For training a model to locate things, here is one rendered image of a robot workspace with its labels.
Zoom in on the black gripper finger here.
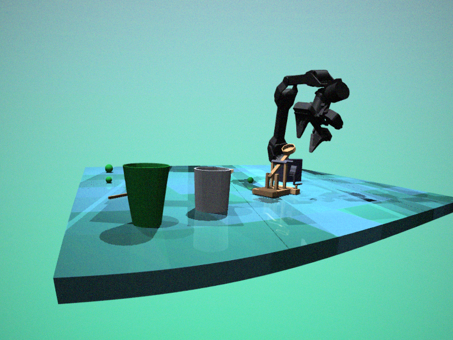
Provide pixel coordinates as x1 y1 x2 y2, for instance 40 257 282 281
294 112 314 138
309 134 328 152

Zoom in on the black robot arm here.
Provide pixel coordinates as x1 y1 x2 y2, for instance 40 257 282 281
267 70 350 162

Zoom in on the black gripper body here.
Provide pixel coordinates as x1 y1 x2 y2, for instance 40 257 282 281
293 99 332 142

